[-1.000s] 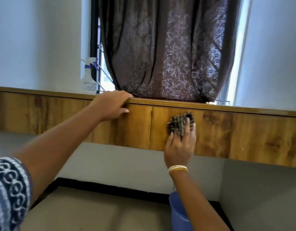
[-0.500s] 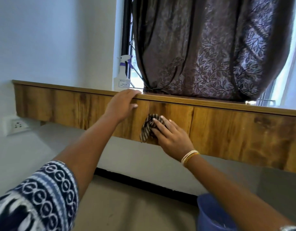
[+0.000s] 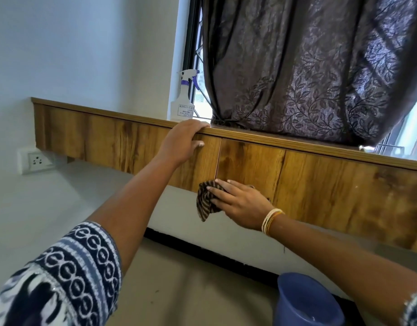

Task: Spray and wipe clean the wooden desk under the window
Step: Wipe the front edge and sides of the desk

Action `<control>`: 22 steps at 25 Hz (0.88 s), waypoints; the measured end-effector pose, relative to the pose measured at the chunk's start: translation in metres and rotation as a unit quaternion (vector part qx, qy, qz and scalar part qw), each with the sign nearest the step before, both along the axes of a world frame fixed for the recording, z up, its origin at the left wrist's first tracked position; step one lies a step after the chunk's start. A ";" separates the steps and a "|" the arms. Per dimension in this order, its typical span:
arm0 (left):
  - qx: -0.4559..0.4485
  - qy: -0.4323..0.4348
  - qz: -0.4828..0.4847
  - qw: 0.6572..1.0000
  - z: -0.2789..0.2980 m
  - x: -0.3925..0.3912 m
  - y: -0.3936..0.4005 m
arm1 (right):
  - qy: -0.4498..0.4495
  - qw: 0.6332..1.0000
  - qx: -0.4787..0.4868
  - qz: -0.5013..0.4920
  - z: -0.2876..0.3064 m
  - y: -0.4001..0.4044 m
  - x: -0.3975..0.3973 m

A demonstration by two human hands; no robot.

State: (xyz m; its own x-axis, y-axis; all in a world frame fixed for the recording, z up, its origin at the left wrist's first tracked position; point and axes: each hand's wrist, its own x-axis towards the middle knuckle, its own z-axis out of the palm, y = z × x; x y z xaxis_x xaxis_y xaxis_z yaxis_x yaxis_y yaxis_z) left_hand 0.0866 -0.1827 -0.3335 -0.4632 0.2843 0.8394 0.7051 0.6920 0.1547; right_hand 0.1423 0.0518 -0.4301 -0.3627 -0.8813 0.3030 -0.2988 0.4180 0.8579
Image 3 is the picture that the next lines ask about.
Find white spray bottle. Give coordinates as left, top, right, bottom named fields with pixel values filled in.
left=170, top=68, right=201, bottom=123

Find gold bangles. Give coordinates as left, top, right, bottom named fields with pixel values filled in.
left=261, top=208, right=285, bottom=236

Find navy patterned right sleeve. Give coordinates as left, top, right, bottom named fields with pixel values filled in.
left=400, top=290, right=417, bottom=326

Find person's right forearm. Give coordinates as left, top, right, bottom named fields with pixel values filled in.
left=268, top=213, right=417, bottom=326

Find person's left hand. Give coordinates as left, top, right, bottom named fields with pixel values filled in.
left=157, top=119, right=211, bottom=167

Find silver window handle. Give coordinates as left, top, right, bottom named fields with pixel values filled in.
left=359, top=144, right=407, bottom=156

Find brown leaf-patterned curtain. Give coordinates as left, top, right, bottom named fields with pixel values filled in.
left=201, top=0, right=417, bottom=147

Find striped brown cloth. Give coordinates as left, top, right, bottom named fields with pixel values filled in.
left=196, top=179, right=229, bottom=223

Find wooden wall shelf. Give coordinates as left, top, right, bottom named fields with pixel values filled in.
left=33, top=104, right=417, bottom=257

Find black window frame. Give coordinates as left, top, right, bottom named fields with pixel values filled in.
left=182, top=0, right=213, bottom=121

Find navy patterned sleeve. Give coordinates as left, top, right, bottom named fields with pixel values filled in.
left=400, top=290, right=417, bottom=326
left=0, top=221, right=123, bottom=326

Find blue plastic bucket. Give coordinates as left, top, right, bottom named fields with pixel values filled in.
left=273, top=272, right=346, bottom=326

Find white wall socket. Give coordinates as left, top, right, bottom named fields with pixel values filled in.
left=18, top=147, right=57, bottom=175

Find person's right hand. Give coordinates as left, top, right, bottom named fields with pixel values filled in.
left=206, top=178, right=275, bottom=231

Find navy patterned left sleeve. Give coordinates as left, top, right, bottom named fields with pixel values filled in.
left=0, top=221, right=123, bottom=326

